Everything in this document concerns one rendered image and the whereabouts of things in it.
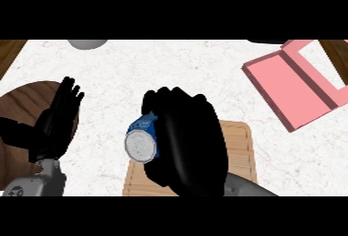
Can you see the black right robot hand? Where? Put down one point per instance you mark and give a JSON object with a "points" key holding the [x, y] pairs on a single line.
{"points": [[191, 144]]}

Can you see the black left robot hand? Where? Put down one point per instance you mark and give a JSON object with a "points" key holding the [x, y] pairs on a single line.
{"points": [[55, 123]]}

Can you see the blue can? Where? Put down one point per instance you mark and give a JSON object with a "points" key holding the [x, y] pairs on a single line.
{"points": [[142, 139]]}

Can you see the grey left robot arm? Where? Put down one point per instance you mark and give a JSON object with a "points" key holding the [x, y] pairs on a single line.
{"points": [[40, 181]]}

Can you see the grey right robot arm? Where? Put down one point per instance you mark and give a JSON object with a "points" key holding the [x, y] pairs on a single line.
{"points": [[247, 187]]}

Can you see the pale wooden cutting board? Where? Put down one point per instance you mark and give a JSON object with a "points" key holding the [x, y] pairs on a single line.
{"points": [[238, 153]]}

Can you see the pink cardboard box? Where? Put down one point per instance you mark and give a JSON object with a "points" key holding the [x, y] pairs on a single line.
{"points": [[294, 86]]}

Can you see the grey round bowl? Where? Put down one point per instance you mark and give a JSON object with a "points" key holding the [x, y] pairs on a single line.
{"points": [[88, 44]]}

